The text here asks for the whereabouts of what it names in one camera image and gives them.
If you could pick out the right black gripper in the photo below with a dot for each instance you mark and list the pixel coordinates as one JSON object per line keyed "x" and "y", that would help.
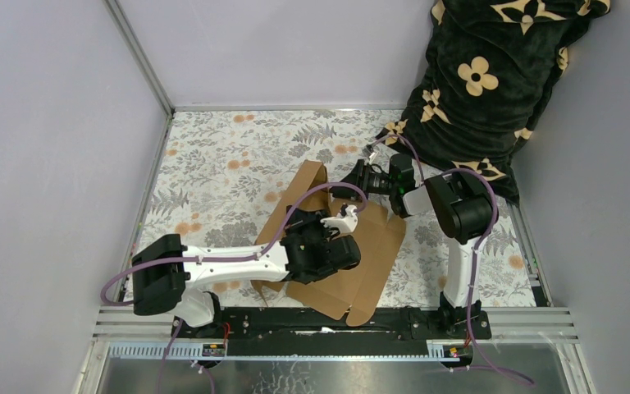
{"x": 358, "y": 176}

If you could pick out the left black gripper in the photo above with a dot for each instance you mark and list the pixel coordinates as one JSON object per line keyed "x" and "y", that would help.
{"x": 303, "y": 221}

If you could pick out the brown cardboard box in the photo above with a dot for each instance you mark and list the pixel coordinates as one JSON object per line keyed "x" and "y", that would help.
{"x": 344, "y": 275}

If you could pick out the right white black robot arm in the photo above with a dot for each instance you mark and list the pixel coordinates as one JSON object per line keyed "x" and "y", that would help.
{"x": 465, "y": 209}

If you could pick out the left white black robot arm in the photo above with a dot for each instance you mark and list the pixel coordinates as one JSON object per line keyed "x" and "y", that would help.
{"x": 171, "y": 277}

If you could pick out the black floral blanket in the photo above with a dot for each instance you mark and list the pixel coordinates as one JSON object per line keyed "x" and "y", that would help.
{"x": 491, "y": 70}

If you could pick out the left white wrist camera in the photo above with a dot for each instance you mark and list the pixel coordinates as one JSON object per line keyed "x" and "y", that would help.
{"x": 344, "y": 222}

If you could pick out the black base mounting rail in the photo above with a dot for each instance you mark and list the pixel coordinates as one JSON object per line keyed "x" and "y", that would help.
{"x": 391, "y": 332}

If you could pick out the aluminium frame rail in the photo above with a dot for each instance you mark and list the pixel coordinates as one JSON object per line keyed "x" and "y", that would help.
{"x": 135, "y": 336}

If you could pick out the aluminium corner post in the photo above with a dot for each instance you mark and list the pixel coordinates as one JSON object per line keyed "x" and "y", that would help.
{"x": 127, "y": 32}

